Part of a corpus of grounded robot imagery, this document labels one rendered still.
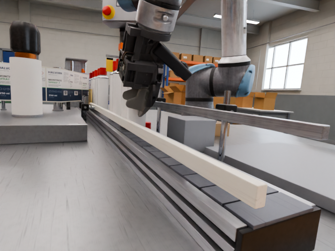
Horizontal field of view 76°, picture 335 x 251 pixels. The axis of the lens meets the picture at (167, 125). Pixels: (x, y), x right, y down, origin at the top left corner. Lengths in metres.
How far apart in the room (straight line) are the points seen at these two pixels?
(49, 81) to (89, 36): 7.75
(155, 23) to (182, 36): 8.84
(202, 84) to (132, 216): 0.65
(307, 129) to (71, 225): 0.27
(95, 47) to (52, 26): 1.53
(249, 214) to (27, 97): 0.74
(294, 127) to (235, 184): 0.09
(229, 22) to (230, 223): 0.71
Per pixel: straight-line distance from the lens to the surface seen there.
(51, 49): 8.86
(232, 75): 0.81
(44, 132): 0.67
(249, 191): 0.19
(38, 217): 0.31
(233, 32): 0.82
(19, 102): 0.83
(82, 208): 0.31
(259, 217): 0.22
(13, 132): 0.68
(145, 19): 0.42
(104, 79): 1.04
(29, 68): 0.82
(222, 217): 0.21
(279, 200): 0.26
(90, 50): 8.68
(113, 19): 1.09
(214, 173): 0.22
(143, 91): 0.48
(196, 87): 0.86
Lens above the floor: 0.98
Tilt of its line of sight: 8 degrees down
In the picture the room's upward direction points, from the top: 3 degrees clockwise
